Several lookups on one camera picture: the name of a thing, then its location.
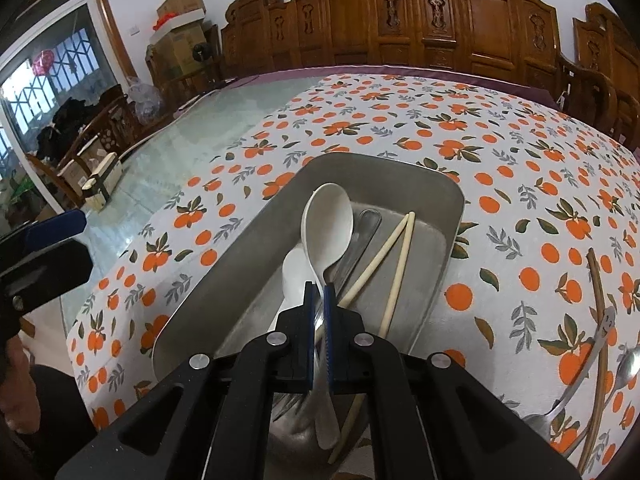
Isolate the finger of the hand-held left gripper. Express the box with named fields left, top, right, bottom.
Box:
left=0, top=239, right=94, bottom=318
left=0, top=210, right=88, bottom=261

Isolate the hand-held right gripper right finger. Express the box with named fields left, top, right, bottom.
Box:
left=323, top=282, right=582, bottom=480

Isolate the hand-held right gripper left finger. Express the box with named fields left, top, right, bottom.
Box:
left=55, top=280, right=318, bottom=480

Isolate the ivory chopstick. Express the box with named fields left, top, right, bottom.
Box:
left=312, top=212, right=410, bottom=346
left=327, top=212, right=417, bottom=465

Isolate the rectangular metal tray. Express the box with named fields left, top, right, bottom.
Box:
left=151, top=151, right=467, bottom=480

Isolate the large white spoon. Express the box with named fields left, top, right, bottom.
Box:
left=300, top=182, right=357, bottom=451

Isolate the metal fork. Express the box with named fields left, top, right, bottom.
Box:
left=327, top=209, right=383, bottom=306

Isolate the person's left hand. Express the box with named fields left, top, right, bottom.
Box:
left=0, top=335, right=37, bottom=436

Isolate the plain cardboard box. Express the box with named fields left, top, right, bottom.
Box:
left=57, top=157, right=93, bottom=198

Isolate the person's dark clothing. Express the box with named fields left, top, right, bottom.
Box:
left=20, top=362, right=98, bottom=466

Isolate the wooden chair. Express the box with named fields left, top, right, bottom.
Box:
left=27, top=95, right=146, bottom=196
left=160, top=55, right=223, bottom=106

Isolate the black cloth pile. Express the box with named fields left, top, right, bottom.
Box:
left=37, top=85, right=126, bottom=151

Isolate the clear plastic bag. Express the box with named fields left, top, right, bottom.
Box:
left=125, top=77, right=163, bottom=123

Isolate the red round window ornament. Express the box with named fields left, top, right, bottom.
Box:
left=31, top=50, right=55, bottom=77

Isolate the wooden framed glass door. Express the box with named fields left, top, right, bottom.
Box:
left=0, top=0, right=136, bottom=221

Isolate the large green print cardboard box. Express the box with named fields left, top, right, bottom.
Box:
left=146, top=25, right=221, bottom=86

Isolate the orange print tablecloth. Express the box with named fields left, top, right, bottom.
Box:
left=62, top=74, right=640, bottom=480

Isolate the flat white box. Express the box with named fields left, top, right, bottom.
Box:
left=148, top=17, right=207, bottom=45

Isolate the small brown cardboard box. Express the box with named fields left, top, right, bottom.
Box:
left=156, top=0, right=207, bottom=23

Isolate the brown wooden chopstick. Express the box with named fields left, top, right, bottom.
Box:
left=580, top=250, right=613, bottom=461
left=585, top=247, right=618, bottom=461

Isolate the carved wooden sofa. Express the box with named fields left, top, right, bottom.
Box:
left=220, top=0, right=566, bottom=91

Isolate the carved wooden armchair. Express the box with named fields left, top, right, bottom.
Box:
left=557, top=2, right=640, bottom=151

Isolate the metal spoon with cutout handle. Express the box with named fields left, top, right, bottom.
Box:
left=522, top=305, right=617, bottom=438

